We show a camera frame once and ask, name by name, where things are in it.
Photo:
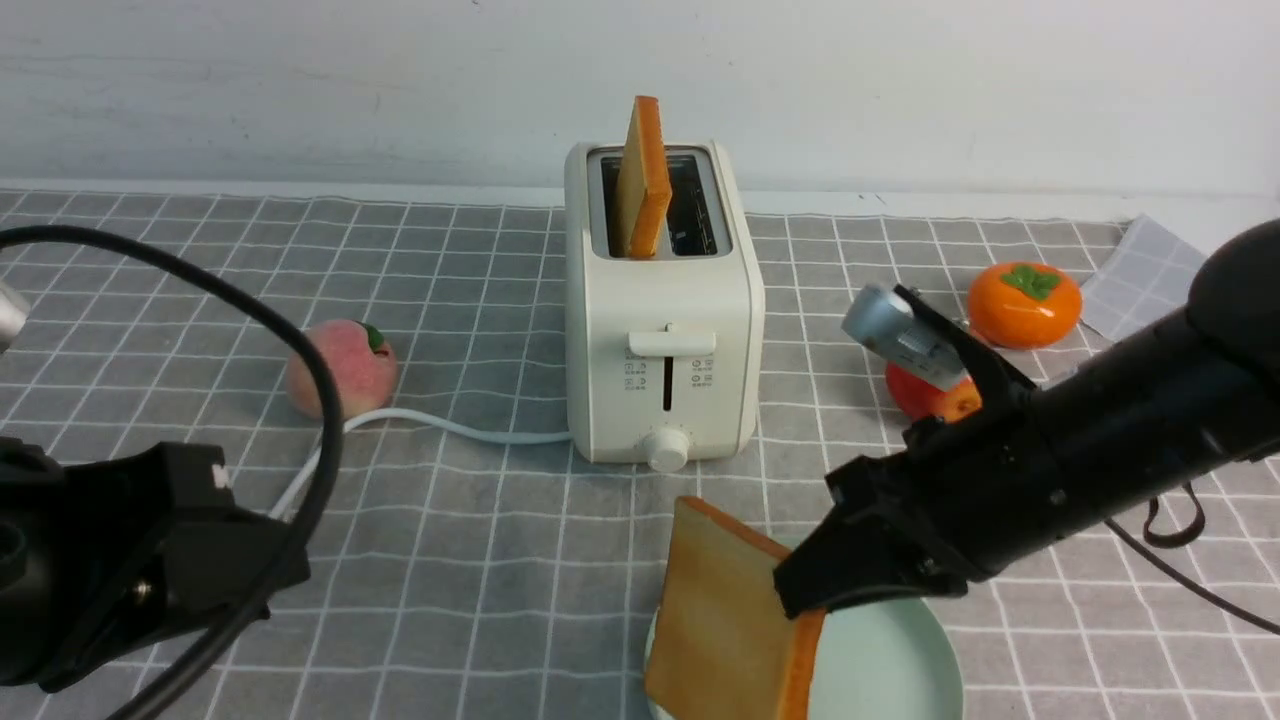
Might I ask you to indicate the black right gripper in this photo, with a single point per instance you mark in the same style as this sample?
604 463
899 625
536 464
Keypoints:
958 504

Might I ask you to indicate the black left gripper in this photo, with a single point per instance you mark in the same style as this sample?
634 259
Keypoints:
160 548

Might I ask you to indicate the toast slice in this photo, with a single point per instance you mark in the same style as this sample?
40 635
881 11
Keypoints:
723 647
643 191

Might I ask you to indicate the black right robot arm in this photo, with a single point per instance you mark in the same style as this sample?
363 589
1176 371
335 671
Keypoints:
1187 394

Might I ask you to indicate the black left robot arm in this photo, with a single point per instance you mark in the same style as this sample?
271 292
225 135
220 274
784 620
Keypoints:
36 580

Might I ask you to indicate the white two-slot toaster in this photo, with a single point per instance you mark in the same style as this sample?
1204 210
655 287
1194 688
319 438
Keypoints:
662 355

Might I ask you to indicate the light green plate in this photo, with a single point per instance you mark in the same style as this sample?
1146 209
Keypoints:
885 660

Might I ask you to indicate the red apple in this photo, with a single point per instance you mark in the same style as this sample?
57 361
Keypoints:
918 399

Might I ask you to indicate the pink peach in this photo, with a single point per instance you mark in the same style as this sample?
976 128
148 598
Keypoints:
361 360

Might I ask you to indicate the orange persimmon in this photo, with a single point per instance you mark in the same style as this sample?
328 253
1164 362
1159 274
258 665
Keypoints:
1023 305

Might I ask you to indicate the grey checked tablecloth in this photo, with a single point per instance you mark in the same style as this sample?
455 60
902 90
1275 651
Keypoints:
461 580

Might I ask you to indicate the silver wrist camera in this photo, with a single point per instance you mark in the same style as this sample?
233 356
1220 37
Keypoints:
883 323

